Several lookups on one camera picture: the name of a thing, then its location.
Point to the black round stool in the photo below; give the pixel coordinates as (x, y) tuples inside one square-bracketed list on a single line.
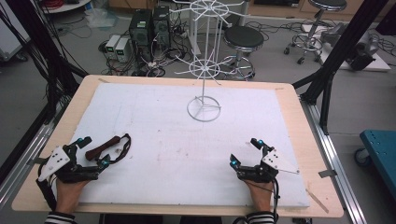
[(243, 39)]

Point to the grey tape piece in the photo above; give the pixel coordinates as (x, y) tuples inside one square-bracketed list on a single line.
[(327, 173), (35, 161)]

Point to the person's right hand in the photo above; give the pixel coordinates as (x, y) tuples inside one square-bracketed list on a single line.
[(260, 196)]

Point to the blue wheeled cart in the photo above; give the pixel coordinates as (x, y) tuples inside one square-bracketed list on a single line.
[(379, 155)]

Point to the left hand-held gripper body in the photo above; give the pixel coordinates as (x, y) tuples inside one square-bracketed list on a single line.
[(73, 172)]

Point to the light wooden table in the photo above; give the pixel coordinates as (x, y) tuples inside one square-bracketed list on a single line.
[(299, 102)]

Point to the black computer tower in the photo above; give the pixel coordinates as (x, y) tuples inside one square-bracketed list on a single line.
[(162, 26), (141, 34)]

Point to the white round table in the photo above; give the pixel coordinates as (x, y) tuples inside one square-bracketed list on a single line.
[(67, 5)]

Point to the thin wooden stick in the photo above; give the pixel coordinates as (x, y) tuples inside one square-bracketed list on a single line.
[(317, 200)]

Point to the black metal frame post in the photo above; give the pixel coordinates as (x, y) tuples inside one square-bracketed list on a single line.
[(46, 46), (337, 59)]

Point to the white foam mat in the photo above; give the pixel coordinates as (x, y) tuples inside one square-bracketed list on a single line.
[(186, 149)]

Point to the grey machine on white board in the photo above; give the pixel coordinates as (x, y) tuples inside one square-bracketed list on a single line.
[(361, 46)]

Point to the black wheeled swivel stool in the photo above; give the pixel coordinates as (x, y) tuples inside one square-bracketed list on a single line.
[(314, 34)]

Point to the clear plastic bag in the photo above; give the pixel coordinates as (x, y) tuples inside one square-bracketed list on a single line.
[(101, 17)]

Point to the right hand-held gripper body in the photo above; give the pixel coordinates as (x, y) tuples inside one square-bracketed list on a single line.
[(260, 172)]

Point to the person's left hand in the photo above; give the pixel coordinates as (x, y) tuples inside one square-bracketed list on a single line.
[(70, 196)]

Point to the aluminium frame rail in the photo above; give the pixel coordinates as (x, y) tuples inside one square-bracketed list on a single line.
[(21, 168), (336, 161)]

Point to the grey bench power supply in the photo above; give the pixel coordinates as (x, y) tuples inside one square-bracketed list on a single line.
[(112, 45), (122, 49)]

